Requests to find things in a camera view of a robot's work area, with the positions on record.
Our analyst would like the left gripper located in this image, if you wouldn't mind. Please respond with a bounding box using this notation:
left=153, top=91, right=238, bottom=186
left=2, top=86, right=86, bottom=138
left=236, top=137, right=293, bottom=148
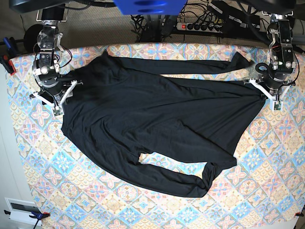
left=244, top=63, right=295, bottom=111

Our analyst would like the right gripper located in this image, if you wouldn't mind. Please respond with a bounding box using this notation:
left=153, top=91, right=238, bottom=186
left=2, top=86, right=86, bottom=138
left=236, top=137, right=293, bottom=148
left=30, top=75, right=83, bottom=116

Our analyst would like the black t-shirt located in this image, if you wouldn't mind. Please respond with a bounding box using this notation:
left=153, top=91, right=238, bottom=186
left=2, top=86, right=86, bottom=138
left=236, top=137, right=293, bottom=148
left=61, top=52, right=265, bottom=198

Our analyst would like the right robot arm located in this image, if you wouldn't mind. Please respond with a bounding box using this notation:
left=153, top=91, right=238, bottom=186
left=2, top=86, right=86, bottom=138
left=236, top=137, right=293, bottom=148
left=9, top=0, right=82, bottom=116

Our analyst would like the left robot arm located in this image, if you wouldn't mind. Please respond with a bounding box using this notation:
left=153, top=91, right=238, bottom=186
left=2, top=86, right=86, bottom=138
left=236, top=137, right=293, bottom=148
left=237, top=0, right=298, bottom=111

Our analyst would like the black round stool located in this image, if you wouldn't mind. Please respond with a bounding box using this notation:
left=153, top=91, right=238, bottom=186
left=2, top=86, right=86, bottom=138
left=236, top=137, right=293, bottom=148
left=23, top=24, right=43, bottom=53

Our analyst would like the red black clamp upper left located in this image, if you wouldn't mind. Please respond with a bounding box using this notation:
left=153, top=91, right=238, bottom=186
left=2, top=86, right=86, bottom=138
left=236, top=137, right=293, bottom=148
left=0, top=37, right=17, bottom=75

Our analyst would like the patterned tablecloth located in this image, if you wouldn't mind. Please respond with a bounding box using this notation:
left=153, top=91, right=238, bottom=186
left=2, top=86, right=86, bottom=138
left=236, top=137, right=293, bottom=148
left=5, top=55, right=305, bottom=229

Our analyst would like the white floor vent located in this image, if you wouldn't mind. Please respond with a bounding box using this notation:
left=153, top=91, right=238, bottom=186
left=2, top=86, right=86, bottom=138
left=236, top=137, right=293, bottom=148
left=5, top=198, right=39, bottom=226

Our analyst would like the blue clamp lower left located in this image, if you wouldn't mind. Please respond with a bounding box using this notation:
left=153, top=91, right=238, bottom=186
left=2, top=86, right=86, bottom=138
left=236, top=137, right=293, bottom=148
left=4, top=210, right=50, bottom=229

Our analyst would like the white power strip red switch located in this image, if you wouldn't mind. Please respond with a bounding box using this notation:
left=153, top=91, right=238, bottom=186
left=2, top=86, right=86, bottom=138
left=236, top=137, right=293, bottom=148
left=176, top=22, right=221, bottom=33

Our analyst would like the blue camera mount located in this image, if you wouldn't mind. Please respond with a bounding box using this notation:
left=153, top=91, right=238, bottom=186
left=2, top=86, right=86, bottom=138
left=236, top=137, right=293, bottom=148
left=113, top=0, right=187, bottom=15

